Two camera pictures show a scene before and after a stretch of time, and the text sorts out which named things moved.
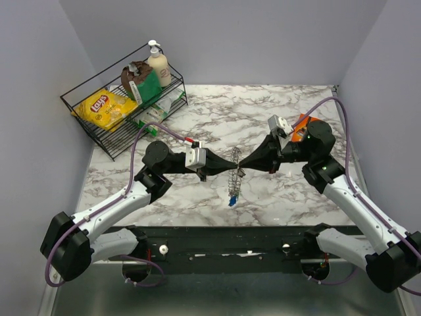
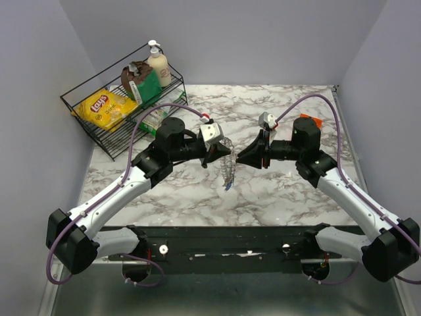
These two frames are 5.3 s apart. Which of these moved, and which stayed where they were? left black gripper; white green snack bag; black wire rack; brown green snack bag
Moved: left black gripper
Stayed: black wire rack; white green snack bag; brown green snack bag
